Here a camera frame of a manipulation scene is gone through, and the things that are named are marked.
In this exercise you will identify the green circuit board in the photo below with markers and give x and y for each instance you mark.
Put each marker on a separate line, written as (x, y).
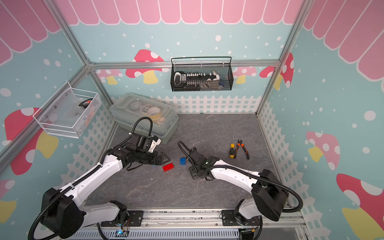
(121, 233)

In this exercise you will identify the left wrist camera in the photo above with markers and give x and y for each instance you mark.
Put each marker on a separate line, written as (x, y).
(144, 144)

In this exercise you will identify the white wire mesh basket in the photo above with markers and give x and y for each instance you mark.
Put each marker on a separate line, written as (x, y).
(61, 114)

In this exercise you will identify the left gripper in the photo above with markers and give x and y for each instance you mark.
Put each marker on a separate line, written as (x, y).
(154, 161)

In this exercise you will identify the red long lego brick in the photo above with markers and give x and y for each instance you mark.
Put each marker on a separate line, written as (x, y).
(168, 167)

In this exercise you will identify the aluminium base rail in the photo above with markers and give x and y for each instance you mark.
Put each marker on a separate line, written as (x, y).
(198, 224)

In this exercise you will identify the dark blue square lego brick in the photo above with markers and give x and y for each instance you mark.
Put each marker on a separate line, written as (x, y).
(183, 161)

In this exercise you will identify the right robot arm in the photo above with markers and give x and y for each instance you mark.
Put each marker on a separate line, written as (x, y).
(268, 197)

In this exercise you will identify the yellow tape roll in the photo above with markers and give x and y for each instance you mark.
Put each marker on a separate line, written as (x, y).
(154, 113)

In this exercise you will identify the black red tape measure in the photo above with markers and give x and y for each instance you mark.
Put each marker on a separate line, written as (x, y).
(85, 103)

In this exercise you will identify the black wire mesh basket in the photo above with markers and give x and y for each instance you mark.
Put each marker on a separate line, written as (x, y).
(221, 65)

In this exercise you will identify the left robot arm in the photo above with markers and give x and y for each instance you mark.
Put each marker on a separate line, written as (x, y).
(63, 211)

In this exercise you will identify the yellow black screwdriver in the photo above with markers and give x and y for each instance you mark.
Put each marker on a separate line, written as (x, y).
(232, 149)

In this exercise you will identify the white black power strip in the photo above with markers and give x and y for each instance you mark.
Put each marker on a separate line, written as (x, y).
(189, 81)

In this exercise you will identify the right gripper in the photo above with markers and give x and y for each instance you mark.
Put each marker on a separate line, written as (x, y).
(191, 169)

